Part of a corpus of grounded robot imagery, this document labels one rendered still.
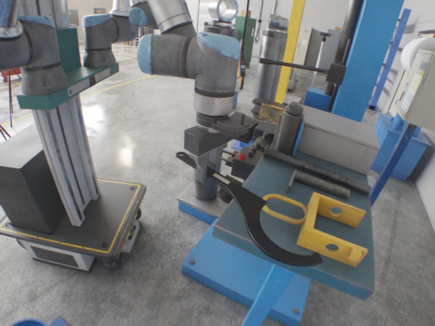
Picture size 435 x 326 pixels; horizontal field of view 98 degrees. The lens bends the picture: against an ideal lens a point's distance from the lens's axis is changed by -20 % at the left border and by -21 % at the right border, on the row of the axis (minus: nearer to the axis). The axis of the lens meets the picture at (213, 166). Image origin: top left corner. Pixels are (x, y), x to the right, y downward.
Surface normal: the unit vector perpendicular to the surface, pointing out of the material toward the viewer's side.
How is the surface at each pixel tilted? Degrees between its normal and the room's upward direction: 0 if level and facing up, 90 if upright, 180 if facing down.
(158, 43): 49
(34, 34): 64
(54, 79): 70
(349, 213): 90
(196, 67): 105
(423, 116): 90
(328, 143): 90
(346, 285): 90
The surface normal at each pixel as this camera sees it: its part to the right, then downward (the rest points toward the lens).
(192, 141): -0.67, 0.37
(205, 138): 0.74, 0.44
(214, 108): 0.04, 0.57
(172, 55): -0.21, 0.37
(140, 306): 0.09, -0.82
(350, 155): -0.47, 0.47
